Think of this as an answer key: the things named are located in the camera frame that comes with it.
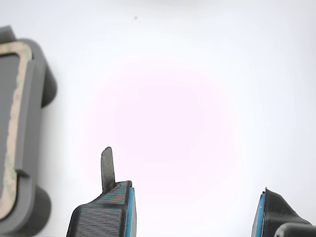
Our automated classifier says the grey plastic frame holder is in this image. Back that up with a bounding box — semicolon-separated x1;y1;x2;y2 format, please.
0;24;59;237

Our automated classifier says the white adhesive rectangular frame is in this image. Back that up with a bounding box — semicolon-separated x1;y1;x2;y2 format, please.
0;40;34;222

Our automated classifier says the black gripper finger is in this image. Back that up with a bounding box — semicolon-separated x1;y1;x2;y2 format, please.
250;187;316;237
65;146;137;237

